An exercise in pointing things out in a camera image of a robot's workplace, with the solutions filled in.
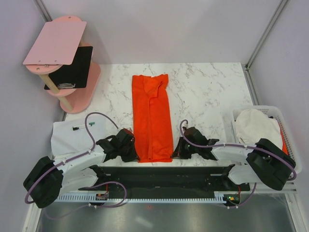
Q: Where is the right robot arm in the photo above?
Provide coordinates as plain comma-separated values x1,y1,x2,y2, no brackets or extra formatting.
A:
171,127,297,191

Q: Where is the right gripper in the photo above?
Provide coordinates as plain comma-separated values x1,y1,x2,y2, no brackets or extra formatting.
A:
170,136,199,160

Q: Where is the white cable duct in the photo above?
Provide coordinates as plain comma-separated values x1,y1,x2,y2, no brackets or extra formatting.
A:
55,191,226,203

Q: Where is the black clipboard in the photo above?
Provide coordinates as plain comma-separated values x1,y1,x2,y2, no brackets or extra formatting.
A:
48,46,93,89

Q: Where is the pink wooden shelf stand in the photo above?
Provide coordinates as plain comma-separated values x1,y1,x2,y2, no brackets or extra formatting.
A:
25,15,101,114

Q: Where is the orange t shirt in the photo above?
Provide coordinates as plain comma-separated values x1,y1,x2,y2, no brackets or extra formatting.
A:
132,74,173,163

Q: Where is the white t shirt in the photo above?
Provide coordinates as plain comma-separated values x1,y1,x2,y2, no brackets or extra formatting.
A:
235,108,283,149

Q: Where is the white laundry basket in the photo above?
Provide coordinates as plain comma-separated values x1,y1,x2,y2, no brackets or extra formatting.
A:
230,105,302,174

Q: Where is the pink clipboard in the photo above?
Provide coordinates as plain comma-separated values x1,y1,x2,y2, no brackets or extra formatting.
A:
23,21,86,65

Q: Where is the white cloth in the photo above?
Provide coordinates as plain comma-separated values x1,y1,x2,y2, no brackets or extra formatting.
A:
51,116,106,157

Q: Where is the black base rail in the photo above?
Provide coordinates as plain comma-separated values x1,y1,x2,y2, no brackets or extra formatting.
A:
94,167,250,198

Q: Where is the marker pen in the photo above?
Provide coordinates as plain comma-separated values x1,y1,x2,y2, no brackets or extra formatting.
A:
72,122,95,131

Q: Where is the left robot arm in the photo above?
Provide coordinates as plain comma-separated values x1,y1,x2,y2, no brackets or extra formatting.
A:
23,129,138,208

